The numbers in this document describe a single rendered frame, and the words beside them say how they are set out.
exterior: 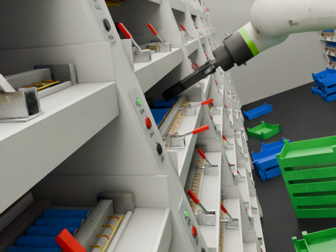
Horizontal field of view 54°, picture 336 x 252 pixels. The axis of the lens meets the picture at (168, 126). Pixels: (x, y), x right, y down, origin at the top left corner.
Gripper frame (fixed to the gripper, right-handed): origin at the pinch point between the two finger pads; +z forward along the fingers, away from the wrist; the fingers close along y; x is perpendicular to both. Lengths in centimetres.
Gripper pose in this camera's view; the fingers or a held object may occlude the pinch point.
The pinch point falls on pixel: (173, 91)
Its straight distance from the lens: 105.8
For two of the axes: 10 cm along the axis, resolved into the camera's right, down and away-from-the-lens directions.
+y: -1.5, 2.8, -9.5
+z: -8.1, 5.1, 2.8
